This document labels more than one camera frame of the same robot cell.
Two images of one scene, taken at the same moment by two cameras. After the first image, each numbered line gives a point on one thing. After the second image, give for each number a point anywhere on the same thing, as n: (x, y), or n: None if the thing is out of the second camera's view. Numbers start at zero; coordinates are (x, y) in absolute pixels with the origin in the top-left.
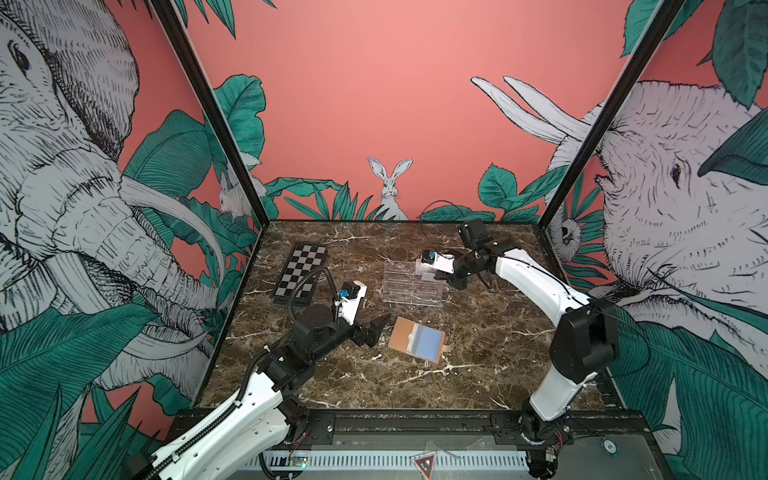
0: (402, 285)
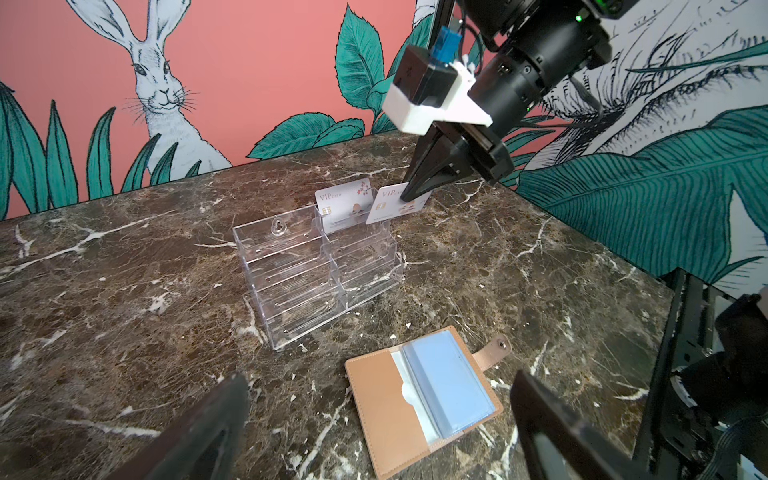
0: (298, 274)
